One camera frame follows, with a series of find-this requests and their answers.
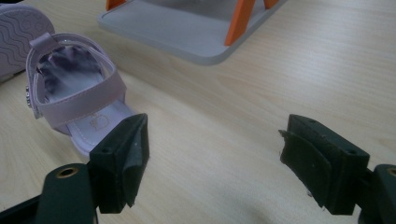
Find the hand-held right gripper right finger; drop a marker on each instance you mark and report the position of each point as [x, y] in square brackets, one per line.
[330, 168]

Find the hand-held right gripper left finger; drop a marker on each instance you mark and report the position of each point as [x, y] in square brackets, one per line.
[120, 168]

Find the grey shoe rack orange posts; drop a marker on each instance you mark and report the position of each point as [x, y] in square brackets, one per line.
[174, 28]

